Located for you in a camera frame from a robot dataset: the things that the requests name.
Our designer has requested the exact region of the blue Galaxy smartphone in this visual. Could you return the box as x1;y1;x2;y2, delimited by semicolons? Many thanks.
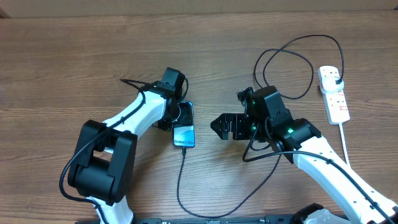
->
173;101;195;148

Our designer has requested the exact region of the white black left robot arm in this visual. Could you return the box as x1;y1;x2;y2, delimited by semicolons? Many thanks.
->
59;68;195;223

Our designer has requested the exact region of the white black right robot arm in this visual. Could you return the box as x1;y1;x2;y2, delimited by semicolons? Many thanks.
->
210;86;397;223

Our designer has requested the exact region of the white charger plug adapter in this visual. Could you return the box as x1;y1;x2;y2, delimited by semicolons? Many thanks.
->
320;77;345;94

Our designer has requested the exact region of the white power strip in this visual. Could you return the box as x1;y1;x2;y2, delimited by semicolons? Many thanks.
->
318;65;350;125

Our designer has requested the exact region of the white power strip cord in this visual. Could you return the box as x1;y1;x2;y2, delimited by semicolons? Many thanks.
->
338;123;351;167

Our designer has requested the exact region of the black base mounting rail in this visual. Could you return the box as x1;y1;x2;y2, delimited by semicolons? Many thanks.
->
74;213;299;224

